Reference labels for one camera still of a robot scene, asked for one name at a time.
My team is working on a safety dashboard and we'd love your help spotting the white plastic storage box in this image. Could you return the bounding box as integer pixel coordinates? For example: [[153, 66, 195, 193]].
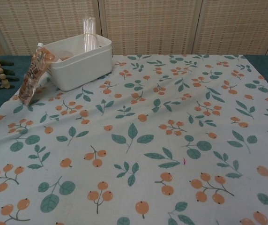
[[45, 34, 113, 92]]

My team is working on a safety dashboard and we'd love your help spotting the wooden bead bracelet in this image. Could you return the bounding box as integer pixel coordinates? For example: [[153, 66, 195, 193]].
[[0, 52, 11, 90]]

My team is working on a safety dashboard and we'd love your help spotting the orange spouted drink pouch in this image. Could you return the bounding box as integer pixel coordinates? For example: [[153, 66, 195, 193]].
[[18, 42, 56, 106]]

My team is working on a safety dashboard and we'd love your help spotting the floral fruit print tablecloth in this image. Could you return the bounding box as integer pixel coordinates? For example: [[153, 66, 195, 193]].
[[0, 54, 268, 225]]

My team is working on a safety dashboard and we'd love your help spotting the clear pack of straws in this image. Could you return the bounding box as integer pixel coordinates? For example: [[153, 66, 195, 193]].
[[82, 15, 100, 53]]

